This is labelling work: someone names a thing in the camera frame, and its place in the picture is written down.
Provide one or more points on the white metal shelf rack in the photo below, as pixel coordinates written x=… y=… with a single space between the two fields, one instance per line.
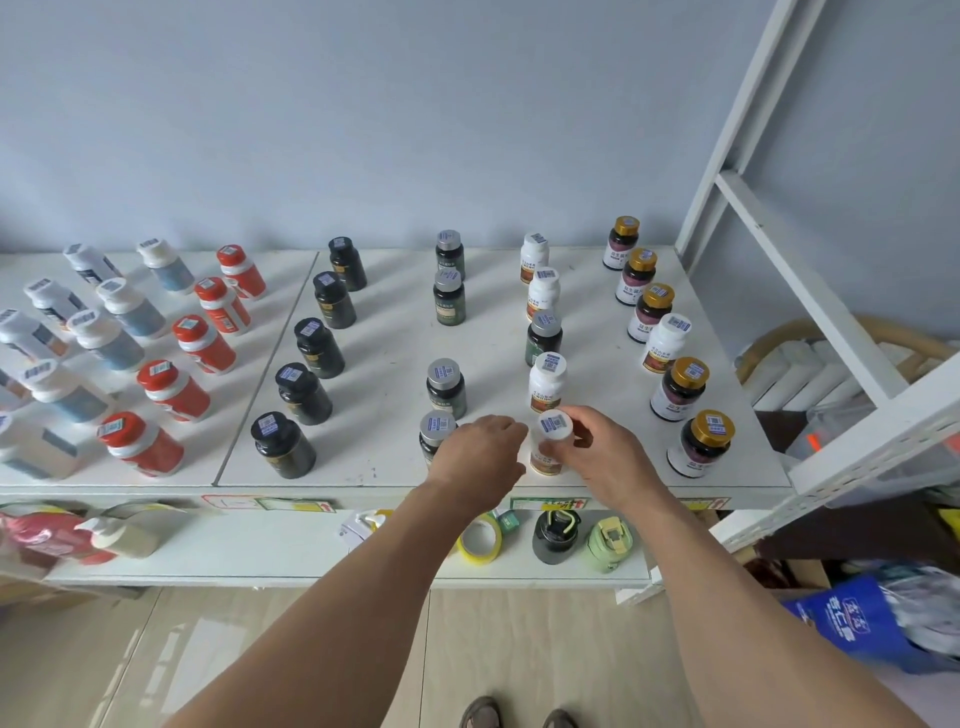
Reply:
x=390 y=337

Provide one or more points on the person's sandal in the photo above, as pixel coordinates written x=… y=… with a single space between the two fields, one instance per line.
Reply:
x=480 y=714
x=559 y=720

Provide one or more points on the black bottle black cap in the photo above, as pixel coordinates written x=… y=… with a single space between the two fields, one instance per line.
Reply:
x=347 y=262
x=334 y=298
x=319 y=347
x=283 y=445
x=304 y=392

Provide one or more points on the person's right sandal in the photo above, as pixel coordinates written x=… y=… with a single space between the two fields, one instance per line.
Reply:
x=559 y=720

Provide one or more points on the person's right hand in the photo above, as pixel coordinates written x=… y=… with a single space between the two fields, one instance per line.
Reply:
x=615 y=461

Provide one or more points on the white bottle orange label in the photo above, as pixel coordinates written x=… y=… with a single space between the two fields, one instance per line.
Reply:
x=90 y=262
x=54 y=300
x=30 y=334
x=9 y=386

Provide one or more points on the white bottle gold cap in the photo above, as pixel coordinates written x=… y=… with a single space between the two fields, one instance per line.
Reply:
x=650 y=311
x=636 y=276
x=701 y=442

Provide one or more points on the gold cap bottles group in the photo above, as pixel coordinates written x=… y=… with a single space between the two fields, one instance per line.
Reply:
x=621 y=242
x=679 y=388

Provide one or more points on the yellow green tape roll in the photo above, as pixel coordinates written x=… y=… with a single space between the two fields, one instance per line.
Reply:
x=466 y=544

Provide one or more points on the pink soap pump bottle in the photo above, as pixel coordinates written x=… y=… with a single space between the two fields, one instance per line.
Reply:
x=45 y=534

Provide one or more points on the light green flask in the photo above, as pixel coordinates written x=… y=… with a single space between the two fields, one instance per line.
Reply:
x=606 y=546

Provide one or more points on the clear plastic container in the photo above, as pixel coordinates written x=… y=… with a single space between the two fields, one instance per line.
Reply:
x=825 y=439

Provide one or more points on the red bottle red cap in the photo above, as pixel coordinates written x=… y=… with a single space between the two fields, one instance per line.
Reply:
x=222 y=304
x=241 y=270
x=140 y=442
x=172 y=390
x=204 y=343

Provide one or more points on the green white small box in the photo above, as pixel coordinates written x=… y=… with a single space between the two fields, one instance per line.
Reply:
x=508 y=523

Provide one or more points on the rattan chair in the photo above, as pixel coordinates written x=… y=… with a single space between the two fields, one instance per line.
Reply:
x=911 y=337

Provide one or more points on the white packaged item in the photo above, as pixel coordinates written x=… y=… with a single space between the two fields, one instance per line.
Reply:
x=356 y=525

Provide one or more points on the person's left forearm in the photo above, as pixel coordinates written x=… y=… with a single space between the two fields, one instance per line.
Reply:
x=330 y=630

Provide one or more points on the red bordered shelf label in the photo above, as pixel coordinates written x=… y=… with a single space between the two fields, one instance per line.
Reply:
x=229 y=502

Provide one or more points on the person's right forearm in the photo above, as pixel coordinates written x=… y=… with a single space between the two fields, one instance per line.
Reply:
x=765 y=630

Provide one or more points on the crumpled silver plastic bag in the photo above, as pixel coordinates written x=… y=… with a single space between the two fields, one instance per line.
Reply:
x=926 y=600

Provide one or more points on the person's left hand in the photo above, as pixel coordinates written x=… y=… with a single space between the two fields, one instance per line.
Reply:
x=480 y=457

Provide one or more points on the yellow green shelf label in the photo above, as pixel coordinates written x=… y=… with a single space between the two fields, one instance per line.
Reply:
x=705 y=504
x=34 y=510
x=547 y=503
x=142 y=510
x=296 y=505

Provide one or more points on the cardboard box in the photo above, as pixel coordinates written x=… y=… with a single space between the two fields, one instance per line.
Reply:
x=787 y=574
x=30 y=592

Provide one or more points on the stack of white rolls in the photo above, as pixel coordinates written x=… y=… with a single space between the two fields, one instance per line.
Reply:
x=795 y=375

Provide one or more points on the blue printed bag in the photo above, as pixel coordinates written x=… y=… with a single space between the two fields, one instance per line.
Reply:
x=855 y=619

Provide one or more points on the person's left sandal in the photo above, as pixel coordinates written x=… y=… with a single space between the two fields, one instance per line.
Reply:
x=480 y=714

